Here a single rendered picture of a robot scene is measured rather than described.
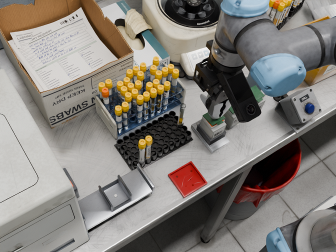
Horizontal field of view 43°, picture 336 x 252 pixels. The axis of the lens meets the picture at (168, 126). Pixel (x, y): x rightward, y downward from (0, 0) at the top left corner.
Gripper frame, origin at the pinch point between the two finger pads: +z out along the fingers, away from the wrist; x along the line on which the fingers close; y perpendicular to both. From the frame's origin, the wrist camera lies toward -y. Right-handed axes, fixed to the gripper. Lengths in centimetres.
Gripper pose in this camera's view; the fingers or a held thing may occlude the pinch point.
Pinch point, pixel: (218, 117)
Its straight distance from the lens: 98.4
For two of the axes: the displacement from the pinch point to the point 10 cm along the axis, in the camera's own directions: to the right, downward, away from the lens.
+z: -0.7, 5.2, 8.5
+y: -5.5, -7.3, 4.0
